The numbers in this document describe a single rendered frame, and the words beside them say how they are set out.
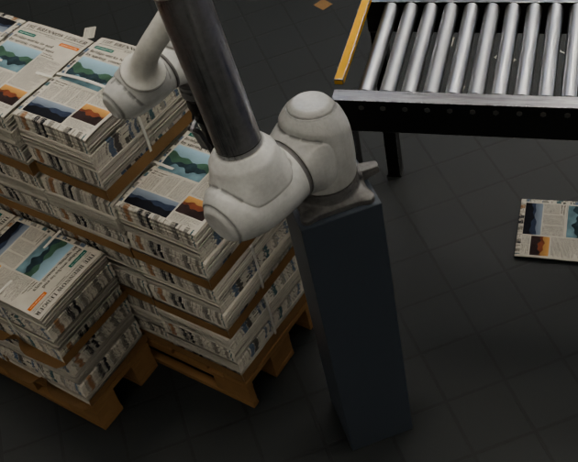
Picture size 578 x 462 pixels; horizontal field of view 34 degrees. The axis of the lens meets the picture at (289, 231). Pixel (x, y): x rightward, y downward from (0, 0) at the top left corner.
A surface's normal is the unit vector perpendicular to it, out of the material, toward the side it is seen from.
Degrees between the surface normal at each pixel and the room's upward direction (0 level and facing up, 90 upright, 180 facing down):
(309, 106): 6
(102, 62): 3
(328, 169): 91
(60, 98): 2
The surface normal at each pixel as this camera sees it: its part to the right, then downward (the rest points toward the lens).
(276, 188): 0.67, 0.27
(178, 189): -0.15, -0.69
